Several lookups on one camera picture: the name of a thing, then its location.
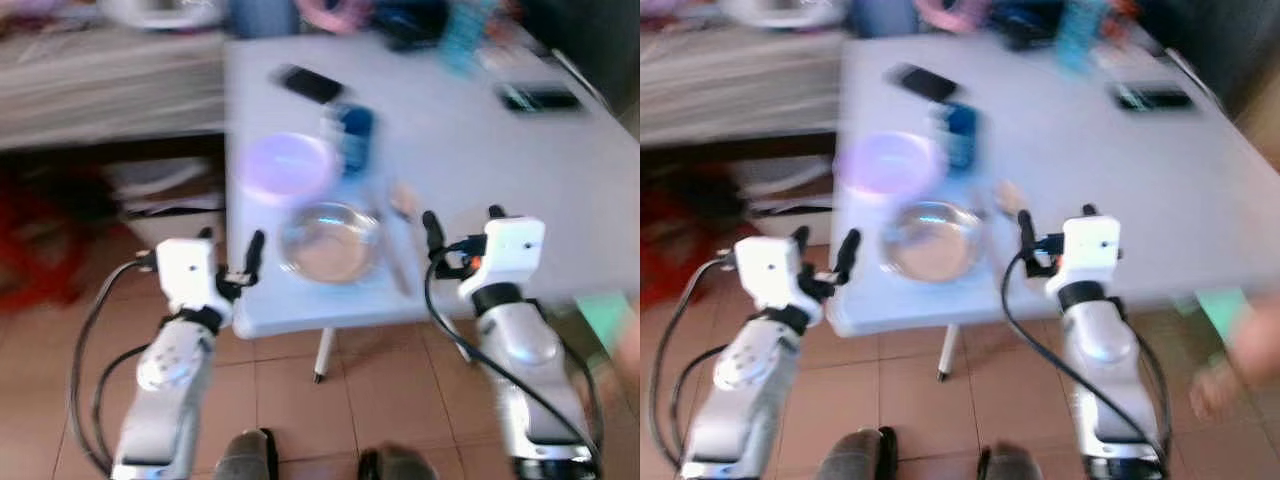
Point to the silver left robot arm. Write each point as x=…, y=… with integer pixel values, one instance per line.
x=165, y=385
x=740, y=385

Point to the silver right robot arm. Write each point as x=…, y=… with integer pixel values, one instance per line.
x=525, y=370
x=1105, y=370

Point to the person's hand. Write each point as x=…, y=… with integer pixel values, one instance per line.
x=1240, y=365
x=630, y=345

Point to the wooden spoon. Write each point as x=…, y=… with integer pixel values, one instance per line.
x=402, y=215

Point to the white storage box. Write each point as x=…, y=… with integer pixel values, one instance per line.
x=170, y=205
x=785, y=200

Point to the clear glass bowl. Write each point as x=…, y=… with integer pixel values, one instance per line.
x=932, y=243
x=330, y=245

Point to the white table leg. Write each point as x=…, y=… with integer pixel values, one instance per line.
x=323, y=355
x=948, y=352

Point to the black remote control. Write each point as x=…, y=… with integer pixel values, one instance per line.
x=540, y=99
x=1152, y=98

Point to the red item on floor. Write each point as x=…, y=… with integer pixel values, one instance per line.
x=40, y=235
x=675, y=240

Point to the green cloth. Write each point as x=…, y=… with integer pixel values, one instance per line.
x=602, y=318
x=1220, y=310

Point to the light wooden bench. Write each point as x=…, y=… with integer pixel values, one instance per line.
x=110, y=90
x=735, y=90

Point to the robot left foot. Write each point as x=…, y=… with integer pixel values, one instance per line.
x=245, y=458
x=858, y=456

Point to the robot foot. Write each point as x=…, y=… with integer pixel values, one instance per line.
x=858, y=456
x=1012, y=464
x=245, y=458
x=398, y=465

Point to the teal packet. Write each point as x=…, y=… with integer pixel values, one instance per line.
x=1083, y=33
x=470, y=35

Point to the black phone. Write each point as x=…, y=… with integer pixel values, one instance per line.
x=928, y=83
x=312, y=84

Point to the dark cabinet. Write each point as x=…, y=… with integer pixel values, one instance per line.
x=590, y=45
x=1215, y=45

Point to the black and blue bag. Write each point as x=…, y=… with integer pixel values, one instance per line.
x=1025, y=24
x=412, y=25

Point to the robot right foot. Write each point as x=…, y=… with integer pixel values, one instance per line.
x=398, y=465
x=1012, y=464

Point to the white round bowl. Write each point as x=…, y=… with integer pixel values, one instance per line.
x=785, y=10
x=160, y=12

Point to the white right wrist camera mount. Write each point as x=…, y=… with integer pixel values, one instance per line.
x=510, y=252
x=1088, y=250

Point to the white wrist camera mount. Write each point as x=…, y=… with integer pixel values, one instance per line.
x=765, y=268
x=185, y=270
x=510, y=252
x=1088, y=250

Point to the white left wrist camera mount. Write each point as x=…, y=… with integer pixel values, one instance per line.
x=185, y=270
x=765, y=268

